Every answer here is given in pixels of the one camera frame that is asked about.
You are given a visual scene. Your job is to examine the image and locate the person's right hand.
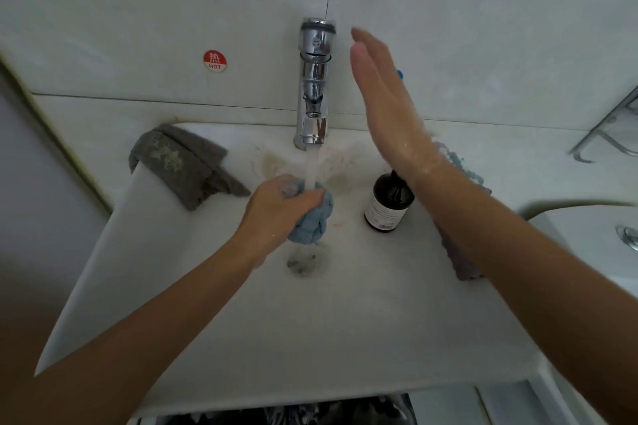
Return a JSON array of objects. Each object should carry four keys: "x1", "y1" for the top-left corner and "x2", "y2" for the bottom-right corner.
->
[{"x1": 349, "y1": 26, "x2": 447, "y2": 187}]

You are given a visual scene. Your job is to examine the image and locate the person's left hand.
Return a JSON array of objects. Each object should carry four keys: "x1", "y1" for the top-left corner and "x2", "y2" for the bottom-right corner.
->
[{"x1": 231, "y1": 173, "x2": 326, "y2": 266}]

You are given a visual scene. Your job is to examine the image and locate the blue stained cloth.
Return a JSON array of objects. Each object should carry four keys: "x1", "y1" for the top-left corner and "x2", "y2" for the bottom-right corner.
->
[{"x1": 287, "y1": 179, "x2": 336, "y2": 246}]

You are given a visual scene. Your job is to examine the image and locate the grey yellow striped cloth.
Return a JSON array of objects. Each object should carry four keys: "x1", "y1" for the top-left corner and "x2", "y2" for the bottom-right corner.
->
[{"x1": 433, "y1": 141, "x2": 490, "y2": 192}]

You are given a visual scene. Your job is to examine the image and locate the grey stained cloth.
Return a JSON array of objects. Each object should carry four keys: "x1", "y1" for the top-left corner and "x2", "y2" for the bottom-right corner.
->
[{"x1": 128, "y1": 124, "x2": 253, "y2": 212}]

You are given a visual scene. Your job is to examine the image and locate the white ceramic sink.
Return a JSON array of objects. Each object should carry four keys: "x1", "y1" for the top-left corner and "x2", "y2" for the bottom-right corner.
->
[{"x1": 35, "y1": 121, "x2": 544, "y2": 416}]

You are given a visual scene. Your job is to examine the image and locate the person's right forearm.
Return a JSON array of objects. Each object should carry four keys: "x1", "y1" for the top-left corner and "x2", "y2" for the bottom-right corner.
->
[{"x1": 411, "y1": 159, "x2": 638, "y2": 425}]

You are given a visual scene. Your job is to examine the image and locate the person's left forearm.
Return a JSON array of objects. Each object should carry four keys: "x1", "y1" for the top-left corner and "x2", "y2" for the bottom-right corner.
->
[{"x1": 0, "y1": 238, "x2": 263, "y2": 425}]

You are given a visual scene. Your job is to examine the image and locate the metal sink drain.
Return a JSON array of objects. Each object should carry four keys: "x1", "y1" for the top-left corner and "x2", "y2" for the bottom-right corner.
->
[{"x1": 287, "y1": 242, "x2": 328, "y2": 276}]

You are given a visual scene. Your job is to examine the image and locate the chrome faucet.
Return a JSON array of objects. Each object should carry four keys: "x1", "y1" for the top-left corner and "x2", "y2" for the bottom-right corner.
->
[{"x1": 292, "y1": 18, "x2": 337, "y2": 151}]

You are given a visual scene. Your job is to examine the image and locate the black pump soap bottle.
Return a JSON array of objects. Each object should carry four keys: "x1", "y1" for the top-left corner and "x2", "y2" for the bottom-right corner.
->
[{"x1": 363, "y1": 169, "x2": 417, "y2": 234}]

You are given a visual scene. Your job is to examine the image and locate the red round sticker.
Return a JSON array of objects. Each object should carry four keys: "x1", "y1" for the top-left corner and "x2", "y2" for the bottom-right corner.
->
[{"x1": 202, "y1": 49, "x2": 229, "y2": 73}]

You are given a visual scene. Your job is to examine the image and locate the gray patterned trousers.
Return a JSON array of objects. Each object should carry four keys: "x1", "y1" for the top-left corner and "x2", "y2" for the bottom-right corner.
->
[{"x1": 150, "y1": 392, "x2": 417, "y2": 425}]

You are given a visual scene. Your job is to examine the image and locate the white toilet tank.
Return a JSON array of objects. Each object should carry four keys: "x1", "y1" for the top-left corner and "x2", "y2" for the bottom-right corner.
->
[{"x1": 528, "y1": 203, "x2": 638, "y2": 296}]

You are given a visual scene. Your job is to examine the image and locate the chrome flush button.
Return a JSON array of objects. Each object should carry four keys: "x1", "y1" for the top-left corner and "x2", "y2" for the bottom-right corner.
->
[{"x1": 616, "y1": 224, "x2": 638, "y2": 252}]

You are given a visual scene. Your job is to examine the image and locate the metal wall shelf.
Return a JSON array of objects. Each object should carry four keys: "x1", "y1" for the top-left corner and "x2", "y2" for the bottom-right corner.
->
[{"x1": 568, "y1": 86, "x2": 638, "y2": 164}]

